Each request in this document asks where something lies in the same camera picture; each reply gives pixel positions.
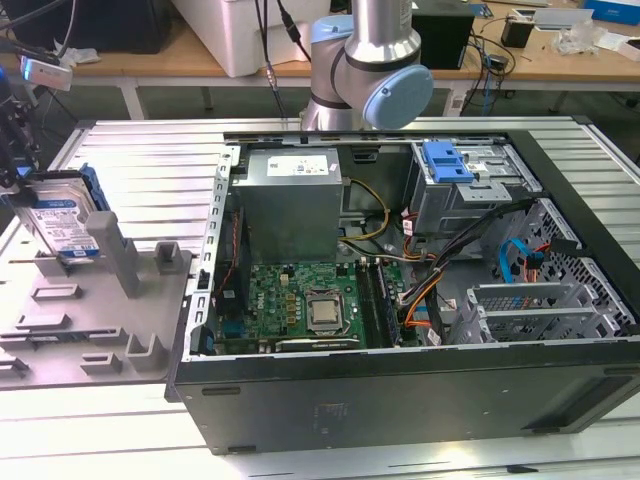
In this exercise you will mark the hard disk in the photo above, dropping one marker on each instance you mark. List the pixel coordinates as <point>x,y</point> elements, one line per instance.
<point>55,225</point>

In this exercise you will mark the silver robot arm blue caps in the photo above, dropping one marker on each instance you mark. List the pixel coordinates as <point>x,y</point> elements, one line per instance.
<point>380,55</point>

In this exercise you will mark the silver disk bay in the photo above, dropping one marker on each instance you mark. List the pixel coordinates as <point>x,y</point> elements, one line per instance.
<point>530,313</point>

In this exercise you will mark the crumpled white paper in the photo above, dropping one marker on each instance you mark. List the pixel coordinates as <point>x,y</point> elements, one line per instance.
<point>85,56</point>

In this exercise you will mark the large black box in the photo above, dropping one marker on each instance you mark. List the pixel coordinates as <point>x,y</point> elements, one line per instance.
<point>110,25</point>

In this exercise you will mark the wooden desk white legs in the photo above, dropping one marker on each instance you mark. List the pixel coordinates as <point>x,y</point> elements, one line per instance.
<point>150,65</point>

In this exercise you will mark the grey parts rack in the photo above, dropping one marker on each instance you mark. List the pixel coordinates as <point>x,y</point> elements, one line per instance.
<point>100,310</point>

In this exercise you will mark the RAM stick blue label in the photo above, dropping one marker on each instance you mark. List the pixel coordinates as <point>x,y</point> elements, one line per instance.
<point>50,338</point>
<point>390,305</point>

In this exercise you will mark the white plastic box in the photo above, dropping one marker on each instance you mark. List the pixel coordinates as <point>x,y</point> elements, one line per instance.
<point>240,35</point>

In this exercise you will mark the silver power supply unit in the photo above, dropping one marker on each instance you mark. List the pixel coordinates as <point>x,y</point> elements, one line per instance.
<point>290,220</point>

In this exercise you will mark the green motherboard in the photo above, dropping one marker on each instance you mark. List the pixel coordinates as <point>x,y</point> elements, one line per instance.
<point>270,300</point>

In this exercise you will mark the silver CPU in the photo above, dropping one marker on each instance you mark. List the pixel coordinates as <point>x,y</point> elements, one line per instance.
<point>323,312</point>

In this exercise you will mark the black graphics card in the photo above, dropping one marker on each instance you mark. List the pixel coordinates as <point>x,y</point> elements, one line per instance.
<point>320,345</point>

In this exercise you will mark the CPU socket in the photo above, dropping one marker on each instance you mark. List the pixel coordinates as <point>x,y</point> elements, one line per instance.
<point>341,312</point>

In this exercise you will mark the black open PC case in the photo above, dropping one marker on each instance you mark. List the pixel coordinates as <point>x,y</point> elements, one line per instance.
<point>350,400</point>

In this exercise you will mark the silver optical drive cage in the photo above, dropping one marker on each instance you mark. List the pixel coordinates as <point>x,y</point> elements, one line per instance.
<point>440,205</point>

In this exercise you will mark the blue drive latch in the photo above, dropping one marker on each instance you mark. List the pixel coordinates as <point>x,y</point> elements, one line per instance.
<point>445,167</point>

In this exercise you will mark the black desktop computer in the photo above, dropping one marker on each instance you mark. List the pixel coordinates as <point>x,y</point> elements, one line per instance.
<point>440,35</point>

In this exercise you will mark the small black adapter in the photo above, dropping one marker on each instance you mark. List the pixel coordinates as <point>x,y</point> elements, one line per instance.
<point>497,62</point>

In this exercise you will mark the small black device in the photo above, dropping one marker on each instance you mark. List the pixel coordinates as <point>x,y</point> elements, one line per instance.
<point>515,32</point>

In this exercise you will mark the silver flat tray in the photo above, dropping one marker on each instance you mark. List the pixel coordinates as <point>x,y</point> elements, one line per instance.
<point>560,19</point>

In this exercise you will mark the clear plastic bags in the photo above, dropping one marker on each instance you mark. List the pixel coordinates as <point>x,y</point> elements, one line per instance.
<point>580,40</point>

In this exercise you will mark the blue cardboard box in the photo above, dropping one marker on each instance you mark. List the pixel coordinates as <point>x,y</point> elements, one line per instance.
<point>615,10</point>

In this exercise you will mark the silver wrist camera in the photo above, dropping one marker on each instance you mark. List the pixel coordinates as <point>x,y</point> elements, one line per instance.
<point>47,75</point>

